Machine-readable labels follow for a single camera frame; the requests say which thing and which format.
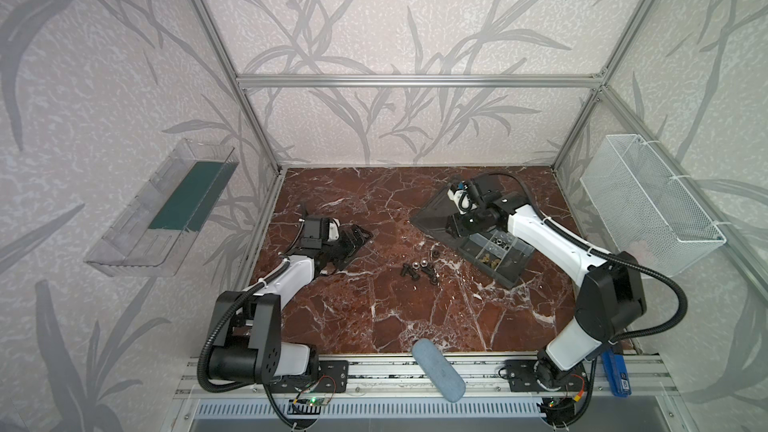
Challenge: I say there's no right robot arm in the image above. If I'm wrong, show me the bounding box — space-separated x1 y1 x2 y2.
447 172 689 378

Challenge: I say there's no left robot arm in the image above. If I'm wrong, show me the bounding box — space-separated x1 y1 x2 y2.
196 216 373 393

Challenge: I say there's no grey plastic organizer box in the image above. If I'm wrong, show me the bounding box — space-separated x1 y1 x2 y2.
410 186 534 289

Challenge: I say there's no black hex bolt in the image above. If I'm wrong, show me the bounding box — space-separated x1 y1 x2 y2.
422 269 439 286
400 263 413 276

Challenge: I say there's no blue box cutter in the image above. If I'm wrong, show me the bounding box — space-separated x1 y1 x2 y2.
601 350 632 398

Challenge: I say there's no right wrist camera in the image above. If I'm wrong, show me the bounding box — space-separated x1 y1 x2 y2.
448 180 476 214

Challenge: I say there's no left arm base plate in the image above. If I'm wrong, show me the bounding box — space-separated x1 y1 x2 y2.
271 359 350 394

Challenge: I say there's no white wire mesh basket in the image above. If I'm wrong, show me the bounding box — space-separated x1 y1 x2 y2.
580 134 726 277

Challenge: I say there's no clear plastic wall tray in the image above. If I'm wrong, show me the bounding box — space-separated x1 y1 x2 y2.
84 139 239 278

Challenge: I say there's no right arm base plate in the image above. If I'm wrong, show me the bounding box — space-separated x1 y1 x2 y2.
498 359 588 394

